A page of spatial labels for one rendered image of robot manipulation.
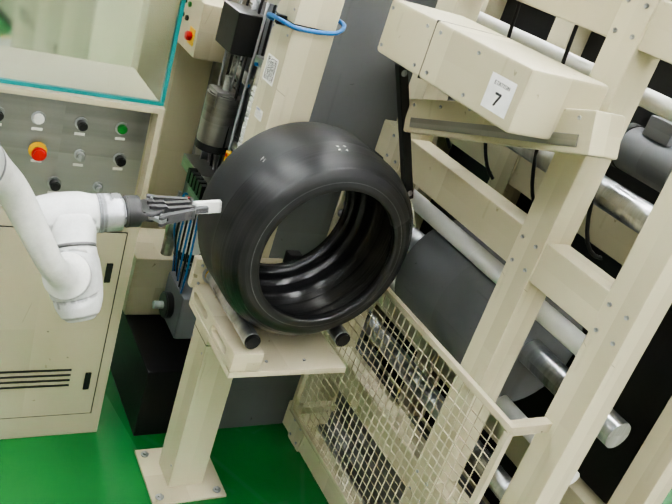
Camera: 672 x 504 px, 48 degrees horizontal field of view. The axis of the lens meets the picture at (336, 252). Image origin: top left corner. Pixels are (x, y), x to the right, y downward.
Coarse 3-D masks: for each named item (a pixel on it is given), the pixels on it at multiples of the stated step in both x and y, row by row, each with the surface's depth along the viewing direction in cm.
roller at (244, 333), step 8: (208, 272) 223; (208, 280) 222; (216, 288) 217; (216, 296) 216; (224, 304) 211; (232, 312) 207; (232, 320) 206; (240, 320) 204; (240, 328) 202; (248, 328) 201; (240, 336) 201; (248, 336) 198; (256, 336) 199; (248, 344) 199; (256, 344) 200
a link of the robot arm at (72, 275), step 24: (0, 192) 130; (24, 192) 137; (24, 216) 140; (24, 240) 144; (48, 240) 147; (48, 264) 150; (72, 264) 159; (96, 264) 167; (48, 288) 161; (72, 288) 160; (96, 288) 165; (72, 312) 163; (96, 312) 167
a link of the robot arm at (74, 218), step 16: (64, 192) 168; (80, 192) 170; (48, 208) 164; (64, 208) 165; (80, 208) 167; (96, 208) 169; (48, 224) 164; (64, 224) 165; (80, 224) 166; (96, 224) 170; (64, 240) 165; (80, 240) 166
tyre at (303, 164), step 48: (288, 144) 188; (336, 144) 188; (240, 192) 183; (288, 192) 180; (384, 192) 193; (240, 240) 182; (336, 240) 229; (384, 240) 220; (240, 288) 189; (288, 288) 226; (336, 288) 225; (384, 288) 210
